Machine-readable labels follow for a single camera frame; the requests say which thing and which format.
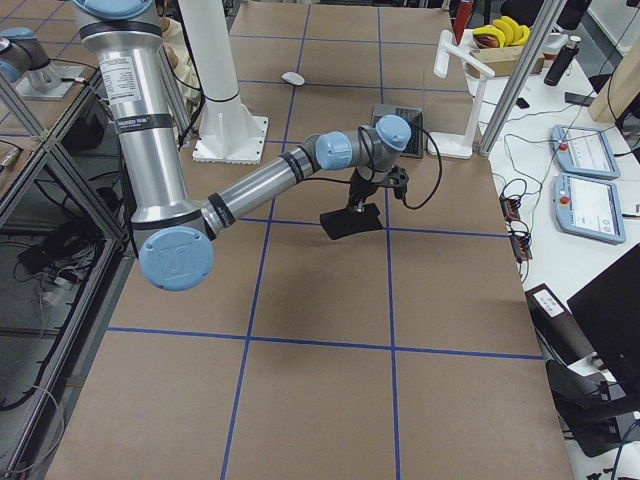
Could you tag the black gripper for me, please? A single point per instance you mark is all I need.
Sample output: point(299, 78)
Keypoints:
point(361, 188)

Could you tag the grey laptop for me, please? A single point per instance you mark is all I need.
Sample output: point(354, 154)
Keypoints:
point(412, 120)

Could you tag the black mouse pad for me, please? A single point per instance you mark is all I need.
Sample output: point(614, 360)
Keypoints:
point(350, 221)

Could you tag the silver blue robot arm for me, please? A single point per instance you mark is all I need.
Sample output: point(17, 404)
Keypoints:
point(23, 54)
point(173, 235)

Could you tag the white desk lamp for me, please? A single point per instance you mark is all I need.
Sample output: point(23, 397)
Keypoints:
point(461, 117)

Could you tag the white computer mouse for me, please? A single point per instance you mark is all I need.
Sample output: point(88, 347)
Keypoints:
point(293, 78)

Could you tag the cardboard lamp box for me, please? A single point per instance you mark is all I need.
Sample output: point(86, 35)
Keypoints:
point(502, 60)

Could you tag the red cylinder bottle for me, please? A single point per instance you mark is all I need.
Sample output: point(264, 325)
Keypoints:
point(463, 14)

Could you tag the yellow bananas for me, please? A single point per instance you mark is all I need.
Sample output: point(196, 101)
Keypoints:
point(501, 32)

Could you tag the lower blue teach pendant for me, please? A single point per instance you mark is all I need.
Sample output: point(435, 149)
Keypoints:
point(588, 207)

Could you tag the blue teach pendant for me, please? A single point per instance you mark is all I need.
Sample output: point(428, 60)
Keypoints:
point(588, 207)
point(584, 151)

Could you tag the upper blue teach pendant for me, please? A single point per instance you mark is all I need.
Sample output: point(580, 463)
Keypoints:
point(584, 151)

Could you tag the person in cream sweater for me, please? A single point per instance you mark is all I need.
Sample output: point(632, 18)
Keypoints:
point(179, 57)

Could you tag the black water bottle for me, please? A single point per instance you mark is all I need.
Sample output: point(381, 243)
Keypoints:
point(562, 61)

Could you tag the black monitor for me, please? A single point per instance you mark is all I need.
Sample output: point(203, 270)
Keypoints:
point(607, 311)

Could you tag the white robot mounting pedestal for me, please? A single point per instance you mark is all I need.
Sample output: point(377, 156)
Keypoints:
point(228, 132)

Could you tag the aluminium frame post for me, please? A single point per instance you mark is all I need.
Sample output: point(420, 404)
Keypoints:
point(546, 19)

